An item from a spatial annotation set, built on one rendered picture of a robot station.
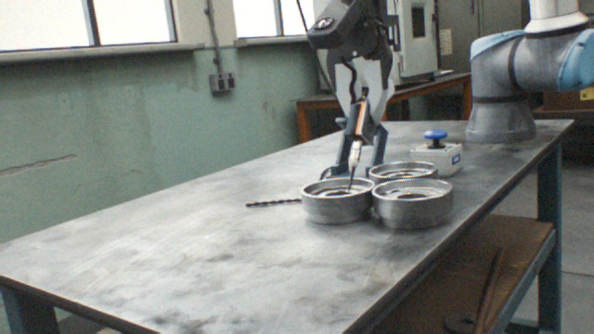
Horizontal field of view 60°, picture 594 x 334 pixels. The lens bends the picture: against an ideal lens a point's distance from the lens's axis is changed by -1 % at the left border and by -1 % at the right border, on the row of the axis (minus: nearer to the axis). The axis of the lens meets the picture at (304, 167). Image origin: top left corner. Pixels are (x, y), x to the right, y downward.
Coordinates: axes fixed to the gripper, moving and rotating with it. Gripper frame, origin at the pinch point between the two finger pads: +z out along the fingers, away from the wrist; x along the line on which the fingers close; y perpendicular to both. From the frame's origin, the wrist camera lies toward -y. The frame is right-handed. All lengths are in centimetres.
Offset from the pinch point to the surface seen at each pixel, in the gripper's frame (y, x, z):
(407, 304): 17.8, 2.8, 38.3
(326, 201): -9.5, 1.5, 9.8
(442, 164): 18.3, -5.0, 11.0
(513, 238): 57, -8, 38
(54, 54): 47, 148, -20
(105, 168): 65, 156, 28
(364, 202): -6.1, -2.3, 10.7
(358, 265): -19.9, -8.3, 13.3
